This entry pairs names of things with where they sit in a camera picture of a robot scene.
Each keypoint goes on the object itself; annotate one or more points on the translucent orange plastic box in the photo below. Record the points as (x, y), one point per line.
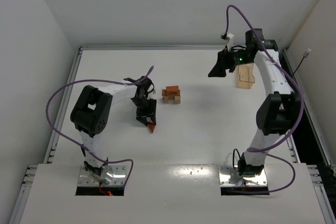
(245, 76)

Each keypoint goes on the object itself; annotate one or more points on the red-brown arch wood block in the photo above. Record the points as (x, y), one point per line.
(172, 90)

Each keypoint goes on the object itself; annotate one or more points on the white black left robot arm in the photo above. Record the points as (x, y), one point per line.
(91, 112)

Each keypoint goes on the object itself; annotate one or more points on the aluminium table frame rail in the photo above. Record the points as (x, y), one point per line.
(160, 47)

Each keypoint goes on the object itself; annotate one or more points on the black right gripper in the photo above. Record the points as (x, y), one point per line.
(226, 60)

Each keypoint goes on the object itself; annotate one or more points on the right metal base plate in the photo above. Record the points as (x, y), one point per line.
(229, 178)

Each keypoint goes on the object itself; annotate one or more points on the red-brown long wood block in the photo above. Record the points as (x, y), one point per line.
(170, 95)

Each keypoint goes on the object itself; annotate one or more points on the red-brown triangle wood block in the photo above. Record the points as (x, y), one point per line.
(151, 127)

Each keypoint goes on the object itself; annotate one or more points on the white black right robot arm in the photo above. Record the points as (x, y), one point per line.
(278, 113)

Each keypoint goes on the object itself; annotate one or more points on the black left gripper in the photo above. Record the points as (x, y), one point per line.
(145, 109)

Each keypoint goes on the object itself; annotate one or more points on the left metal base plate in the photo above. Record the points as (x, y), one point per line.
(115, 175)

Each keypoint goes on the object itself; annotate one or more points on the metal base plate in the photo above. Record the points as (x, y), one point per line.
(229, 178)
(115, 175)

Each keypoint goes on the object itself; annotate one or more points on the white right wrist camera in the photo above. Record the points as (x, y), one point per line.
(229, 39)

